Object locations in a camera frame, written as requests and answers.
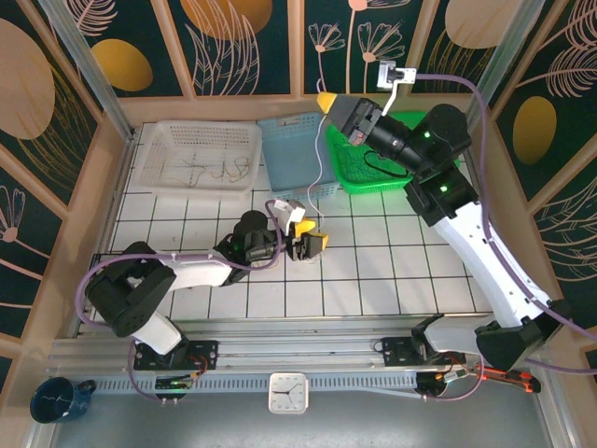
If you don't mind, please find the grey slotted cable duct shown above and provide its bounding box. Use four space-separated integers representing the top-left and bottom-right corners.
90 374 421 394

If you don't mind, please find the white square clock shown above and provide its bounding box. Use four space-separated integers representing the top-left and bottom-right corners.
268 371 311 415

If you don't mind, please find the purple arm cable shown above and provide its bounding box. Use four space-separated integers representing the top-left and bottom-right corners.
414 72 597 403
76 200 285 403

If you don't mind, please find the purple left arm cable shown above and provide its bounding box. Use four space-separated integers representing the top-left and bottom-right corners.
76 200 285 403

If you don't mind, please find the green plastic basket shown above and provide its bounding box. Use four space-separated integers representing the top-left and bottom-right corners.
325 110 463 196

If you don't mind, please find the dark blue mug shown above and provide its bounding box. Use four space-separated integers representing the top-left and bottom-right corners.
29 376 98 425

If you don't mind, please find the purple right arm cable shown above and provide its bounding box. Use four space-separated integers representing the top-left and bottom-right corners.
414 72 597 403

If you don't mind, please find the orange black utility knife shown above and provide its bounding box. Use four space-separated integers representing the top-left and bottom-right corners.
478 366 544 394

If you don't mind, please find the black controller board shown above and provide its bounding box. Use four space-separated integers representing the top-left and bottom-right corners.
414 368 470 402
153 371 196 406

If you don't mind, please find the aluminium corner post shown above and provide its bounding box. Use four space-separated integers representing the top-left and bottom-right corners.
36 0 137 141
458 0 537 137

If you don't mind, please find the white plastic basket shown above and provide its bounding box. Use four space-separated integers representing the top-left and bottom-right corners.
128 119 264 202

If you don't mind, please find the blue plastic basket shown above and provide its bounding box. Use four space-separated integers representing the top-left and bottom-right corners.
257 114 340 201

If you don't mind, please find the green thin cable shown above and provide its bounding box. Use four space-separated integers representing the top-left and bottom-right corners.
345 147 374 181

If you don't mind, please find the olive thin cable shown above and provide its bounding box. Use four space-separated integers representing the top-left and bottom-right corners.
175 156 207 189

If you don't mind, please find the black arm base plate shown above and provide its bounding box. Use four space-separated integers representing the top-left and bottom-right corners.
133 339 220 372
381 335 467 369

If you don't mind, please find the aluminium mounting rail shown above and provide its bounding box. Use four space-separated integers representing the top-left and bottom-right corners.
49 318 554 374

